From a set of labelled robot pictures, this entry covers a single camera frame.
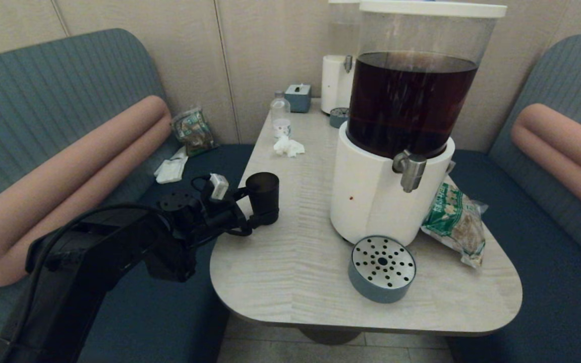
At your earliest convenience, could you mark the clear plastic bottle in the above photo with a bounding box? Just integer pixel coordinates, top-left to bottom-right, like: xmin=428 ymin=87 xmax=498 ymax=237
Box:
xmin=270 ymin=91 xmax=292 ymax=139

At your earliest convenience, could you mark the white napkin pack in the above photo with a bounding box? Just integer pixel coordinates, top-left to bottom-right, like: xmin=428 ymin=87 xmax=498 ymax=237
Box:
xmin=154 ymin=147 xmax=189 ymax=184

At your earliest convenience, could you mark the small round drip tray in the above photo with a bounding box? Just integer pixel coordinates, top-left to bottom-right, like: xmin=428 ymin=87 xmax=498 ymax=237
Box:
xmin=329 ymin=107 xmax=350 ymax=129

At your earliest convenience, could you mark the empty white drink dispenser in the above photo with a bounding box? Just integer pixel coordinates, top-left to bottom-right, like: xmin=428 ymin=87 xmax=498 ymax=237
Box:
xmin=321 ymin=0 xmax=367 ymax=115

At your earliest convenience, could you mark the black plastic cup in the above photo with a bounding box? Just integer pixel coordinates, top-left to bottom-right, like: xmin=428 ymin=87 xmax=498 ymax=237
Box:
xmin=246 ymin=172 xmax=280 ymax=226

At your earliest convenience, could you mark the black camera cable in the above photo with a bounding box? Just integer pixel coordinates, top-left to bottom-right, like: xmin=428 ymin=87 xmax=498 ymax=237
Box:
xmin=192 ymin=175 xmax=215 ymax=195

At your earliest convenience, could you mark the round perforated drip tray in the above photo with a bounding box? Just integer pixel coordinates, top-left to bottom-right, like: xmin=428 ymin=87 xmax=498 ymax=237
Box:
xmin=347 ymin=235 xmax=417 ymax=304

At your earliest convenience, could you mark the clear dark snack bag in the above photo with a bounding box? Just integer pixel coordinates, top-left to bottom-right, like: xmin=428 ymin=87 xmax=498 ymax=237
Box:
xmin=170 ymin=107 xmax=218 ymax=157

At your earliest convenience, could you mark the pink bolster cushion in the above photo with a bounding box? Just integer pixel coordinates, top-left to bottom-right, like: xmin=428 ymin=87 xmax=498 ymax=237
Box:
xmin=0 ymin=95 xmax=172 ymax=287
xmin=511 ymin=103 xmax=581 ymax=228

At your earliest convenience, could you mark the green snack bag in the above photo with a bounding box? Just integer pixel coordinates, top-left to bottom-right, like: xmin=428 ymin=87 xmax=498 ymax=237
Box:
xmin=420 ymin=181 xmax=488 ymax=268

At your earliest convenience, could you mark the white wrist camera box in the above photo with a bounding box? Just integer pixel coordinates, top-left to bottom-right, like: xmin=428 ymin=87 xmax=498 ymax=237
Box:
xmin=209 ymin=173 xmax=229 ymax=201

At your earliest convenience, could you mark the teal bench sofa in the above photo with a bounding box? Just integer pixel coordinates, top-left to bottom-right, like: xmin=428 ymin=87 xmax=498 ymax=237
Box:
xmin=444 ymin=34 xmax=581 ymax=363
xmin=0 ymin=28 xmax=256 ymax=363

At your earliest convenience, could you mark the crumpled white tissue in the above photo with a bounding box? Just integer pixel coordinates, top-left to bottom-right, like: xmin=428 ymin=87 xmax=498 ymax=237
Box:
xmin=273 ymin=135 xmax=306 ymax=158

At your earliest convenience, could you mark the blue-grey tissue box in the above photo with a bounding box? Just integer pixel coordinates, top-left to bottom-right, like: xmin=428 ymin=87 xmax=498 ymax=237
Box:
xmin=285 ymin=84 xmax=312 ymax=113

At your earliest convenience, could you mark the large dark tea dispenser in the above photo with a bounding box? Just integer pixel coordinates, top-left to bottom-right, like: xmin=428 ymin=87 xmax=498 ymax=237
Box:
xmin=330 ymin=1 xmax=507 ymax=247

